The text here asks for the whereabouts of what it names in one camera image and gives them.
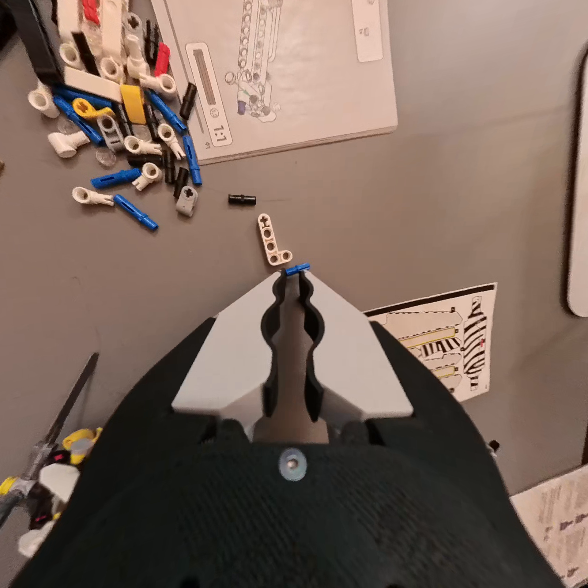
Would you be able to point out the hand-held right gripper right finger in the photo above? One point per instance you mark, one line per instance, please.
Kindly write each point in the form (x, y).
(363, 367)

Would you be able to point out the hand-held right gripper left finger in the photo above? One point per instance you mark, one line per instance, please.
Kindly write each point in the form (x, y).
(220, 367)

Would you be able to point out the lego helicopter model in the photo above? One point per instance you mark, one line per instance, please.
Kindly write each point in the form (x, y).
(55, 477)

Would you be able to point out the white L-shaped lego beam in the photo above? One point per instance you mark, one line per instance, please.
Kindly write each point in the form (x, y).
(275, 259)

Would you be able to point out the white lego axle connector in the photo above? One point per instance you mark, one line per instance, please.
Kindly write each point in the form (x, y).
(139, 183)
(99, 198)

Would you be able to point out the lego instruction booklet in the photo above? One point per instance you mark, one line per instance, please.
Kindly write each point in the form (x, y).
(321, 92)

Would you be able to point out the tiny black lego piece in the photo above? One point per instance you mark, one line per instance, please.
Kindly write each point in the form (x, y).
(494, 445)

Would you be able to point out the zebra striped sticker sheet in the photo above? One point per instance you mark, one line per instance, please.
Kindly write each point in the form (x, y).
(459, 330)

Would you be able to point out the pile of small lego pieces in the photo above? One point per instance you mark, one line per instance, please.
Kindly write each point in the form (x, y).
(133, 103)

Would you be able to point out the black lego pin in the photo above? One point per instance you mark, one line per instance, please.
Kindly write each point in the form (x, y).
(242, 199)

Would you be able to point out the printed paper leaflet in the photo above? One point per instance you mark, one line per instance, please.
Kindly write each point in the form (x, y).
(556, 514)

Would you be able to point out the black toothed lego beam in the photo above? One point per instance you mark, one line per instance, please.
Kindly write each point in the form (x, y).
(39, 46)

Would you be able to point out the grey lego connector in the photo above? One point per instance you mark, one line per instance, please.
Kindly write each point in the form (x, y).
(186, 206)

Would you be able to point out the blue lego pin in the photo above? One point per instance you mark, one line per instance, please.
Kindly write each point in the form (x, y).
(115, 179)
(135, 212)
(298, 268)

